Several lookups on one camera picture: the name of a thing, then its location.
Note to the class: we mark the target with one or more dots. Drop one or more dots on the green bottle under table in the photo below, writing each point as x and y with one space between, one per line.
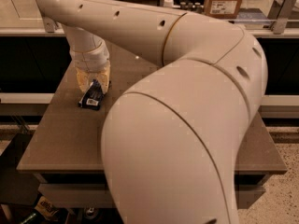
33 218

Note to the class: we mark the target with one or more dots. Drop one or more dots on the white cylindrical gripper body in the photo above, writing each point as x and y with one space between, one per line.
91 61

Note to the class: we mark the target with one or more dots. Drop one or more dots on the snack bag under table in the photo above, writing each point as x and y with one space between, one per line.
47 209

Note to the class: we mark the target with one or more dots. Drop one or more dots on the right metal glass bracket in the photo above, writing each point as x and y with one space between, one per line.
282 19

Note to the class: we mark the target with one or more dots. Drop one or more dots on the blue rxbar blueberry wrapper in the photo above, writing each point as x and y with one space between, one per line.
93 97

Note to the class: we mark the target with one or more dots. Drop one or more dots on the brown cardboard box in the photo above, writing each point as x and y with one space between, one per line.
222 9

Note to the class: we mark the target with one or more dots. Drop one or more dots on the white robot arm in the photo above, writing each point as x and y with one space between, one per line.
169 143

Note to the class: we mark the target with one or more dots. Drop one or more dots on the left metal glass bracket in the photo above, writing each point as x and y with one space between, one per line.
50 25

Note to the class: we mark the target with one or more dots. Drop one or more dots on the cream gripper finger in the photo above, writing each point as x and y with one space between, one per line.
103 77
83 79

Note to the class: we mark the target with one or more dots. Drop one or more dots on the metal glass bracket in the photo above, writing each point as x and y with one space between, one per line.
50 25
282 19

